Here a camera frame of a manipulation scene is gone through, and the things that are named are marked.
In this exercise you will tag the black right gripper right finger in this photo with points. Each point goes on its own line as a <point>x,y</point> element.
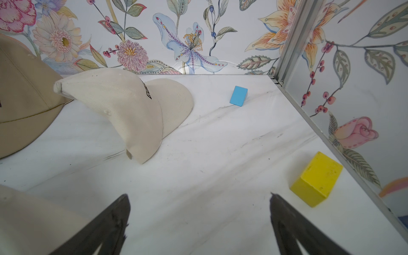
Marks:
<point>292,229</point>

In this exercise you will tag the blue foam block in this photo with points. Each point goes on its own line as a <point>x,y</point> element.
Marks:
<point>239,96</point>

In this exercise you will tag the yellow foam block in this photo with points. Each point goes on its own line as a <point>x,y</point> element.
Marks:
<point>317,180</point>

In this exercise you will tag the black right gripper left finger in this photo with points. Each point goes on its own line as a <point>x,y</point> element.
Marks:
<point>104,235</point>

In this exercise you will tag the tan Colorado baseball cap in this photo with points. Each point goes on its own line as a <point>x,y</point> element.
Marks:
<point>29,104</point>

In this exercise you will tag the cream Colorado baseball cap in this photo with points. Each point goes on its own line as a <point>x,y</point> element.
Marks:
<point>143,113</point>

